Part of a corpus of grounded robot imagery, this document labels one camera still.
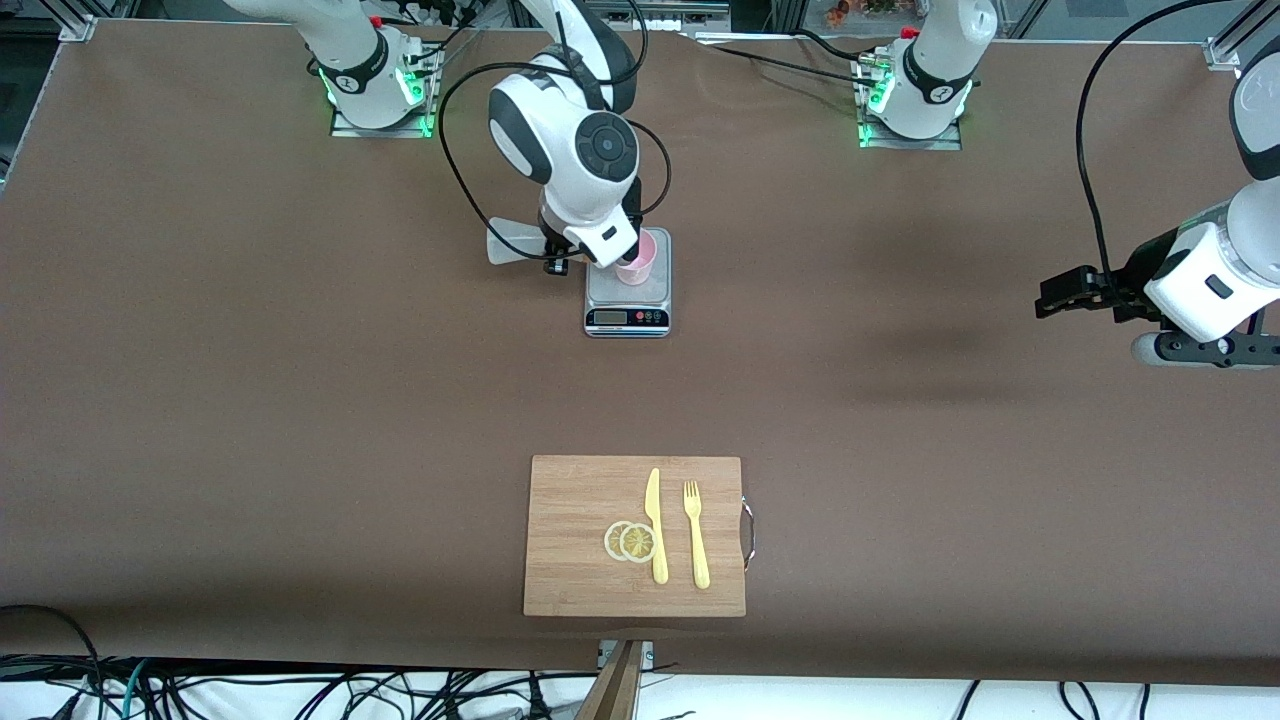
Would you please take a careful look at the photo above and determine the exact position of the yellow plastic fork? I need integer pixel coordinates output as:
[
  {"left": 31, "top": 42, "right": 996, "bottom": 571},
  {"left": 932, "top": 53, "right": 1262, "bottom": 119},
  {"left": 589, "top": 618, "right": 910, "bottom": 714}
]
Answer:
[{"left": 683, "top": 480, "right": 712, "bottom": 590}]

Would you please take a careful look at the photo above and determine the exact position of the black arm-mounted cable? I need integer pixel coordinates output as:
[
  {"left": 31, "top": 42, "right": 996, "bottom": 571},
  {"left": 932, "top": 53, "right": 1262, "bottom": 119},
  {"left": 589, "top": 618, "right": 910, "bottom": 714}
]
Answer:
[
  {"left": 438, "top": 20, "right": 673, "bottom": 246},
  {"left": 1075, "top": 0, "right": 1251, "bottom": 278}
]

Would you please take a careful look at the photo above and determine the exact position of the teal cable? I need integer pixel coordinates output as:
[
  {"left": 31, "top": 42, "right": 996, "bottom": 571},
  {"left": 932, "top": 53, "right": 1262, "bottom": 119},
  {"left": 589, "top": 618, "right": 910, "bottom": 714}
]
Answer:
[{"left": 120, "top": 658, "right": 151, "bottom": 720}]

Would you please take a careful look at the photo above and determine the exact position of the translucent orange-capped sauce bottle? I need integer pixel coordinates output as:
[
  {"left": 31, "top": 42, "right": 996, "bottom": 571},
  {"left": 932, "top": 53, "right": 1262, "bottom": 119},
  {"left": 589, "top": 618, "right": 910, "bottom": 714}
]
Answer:
[{"left": 486, "top": 218, "right": 549, "bottom": 267}]

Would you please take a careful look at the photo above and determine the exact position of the small metal bracket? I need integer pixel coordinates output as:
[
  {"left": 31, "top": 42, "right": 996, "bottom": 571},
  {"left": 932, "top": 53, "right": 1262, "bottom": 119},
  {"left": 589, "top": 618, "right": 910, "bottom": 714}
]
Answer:
[{"left": 598, "top": 640, "right": 656, "bottom": 673}]

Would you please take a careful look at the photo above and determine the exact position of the silver digital kitchen scale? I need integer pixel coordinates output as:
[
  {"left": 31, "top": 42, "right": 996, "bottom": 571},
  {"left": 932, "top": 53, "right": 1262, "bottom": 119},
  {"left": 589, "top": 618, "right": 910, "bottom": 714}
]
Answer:
[{"left": 584, "top": 228, "right": 672, "bottom": 339}]

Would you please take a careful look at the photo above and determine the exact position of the black base cable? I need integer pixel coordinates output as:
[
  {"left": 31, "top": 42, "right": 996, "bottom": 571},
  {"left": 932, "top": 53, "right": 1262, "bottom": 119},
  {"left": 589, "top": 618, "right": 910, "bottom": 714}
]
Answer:
[{"left": 700, "top": 30, "right": 886, "bottom": 91}]

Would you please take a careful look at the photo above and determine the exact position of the pink plastic cup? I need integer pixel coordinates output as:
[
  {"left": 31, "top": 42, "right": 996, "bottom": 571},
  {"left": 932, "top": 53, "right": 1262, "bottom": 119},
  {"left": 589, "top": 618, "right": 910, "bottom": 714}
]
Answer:
[{"left": 615, "top": 232, "right": 659, "bottom": 287}]

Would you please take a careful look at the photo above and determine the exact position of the thick black floor cable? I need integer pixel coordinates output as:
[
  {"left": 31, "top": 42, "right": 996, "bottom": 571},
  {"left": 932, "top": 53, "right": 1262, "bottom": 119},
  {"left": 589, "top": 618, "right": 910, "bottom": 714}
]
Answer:
[{"left": 0, "top": 604, "right": 106, "bottom": 720}]

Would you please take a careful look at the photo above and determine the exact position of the white power strip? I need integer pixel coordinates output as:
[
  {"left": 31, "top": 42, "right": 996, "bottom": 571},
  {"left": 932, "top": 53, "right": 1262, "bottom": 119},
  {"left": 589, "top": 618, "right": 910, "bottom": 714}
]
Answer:
[{"left": 630, "top": 0, "right": 731, "bottom": 33}]

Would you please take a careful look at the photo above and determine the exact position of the yellow plastic knife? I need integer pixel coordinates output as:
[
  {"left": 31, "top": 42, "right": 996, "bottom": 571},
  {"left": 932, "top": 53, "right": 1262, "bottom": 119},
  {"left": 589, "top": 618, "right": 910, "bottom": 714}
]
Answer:
[{"left": 644, "top": 468, "right": 670, "bottom": 586}]

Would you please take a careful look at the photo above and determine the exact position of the wooden cutting board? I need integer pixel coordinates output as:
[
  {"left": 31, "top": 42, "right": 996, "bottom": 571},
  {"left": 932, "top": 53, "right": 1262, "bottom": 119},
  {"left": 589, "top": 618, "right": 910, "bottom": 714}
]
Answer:
[{"left": 523, "top": 455, "right": 747, "bottom": 618}]

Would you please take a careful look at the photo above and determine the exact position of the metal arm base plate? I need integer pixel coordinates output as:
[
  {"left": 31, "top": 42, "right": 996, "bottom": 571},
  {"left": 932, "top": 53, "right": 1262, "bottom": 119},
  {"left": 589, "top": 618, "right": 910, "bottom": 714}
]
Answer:
[
  {"left": 857, "top": 55, "right": 963, "bottom": 152},
  {"left": 330, "top": 45, "right": 438, "bottom": 140}
]

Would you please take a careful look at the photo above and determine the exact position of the aluminium frame profile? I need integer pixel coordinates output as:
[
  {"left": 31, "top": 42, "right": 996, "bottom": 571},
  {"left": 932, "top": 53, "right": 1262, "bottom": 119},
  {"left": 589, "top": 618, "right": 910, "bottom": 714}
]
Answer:
[
  {"left": 55, "top": 0, "right": 136, "bottom": 43},
  {"left": 1203, "top": 0, "right": 1280, "bottom": 71}
]

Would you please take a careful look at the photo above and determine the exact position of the wooden beam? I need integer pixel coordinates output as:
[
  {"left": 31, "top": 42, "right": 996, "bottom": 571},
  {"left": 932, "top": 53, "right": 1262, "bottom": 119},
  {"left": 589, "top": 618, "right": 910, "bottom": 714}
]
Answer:
[{"left": 575, "top": 640, "right": 646, "bottom": 720}]

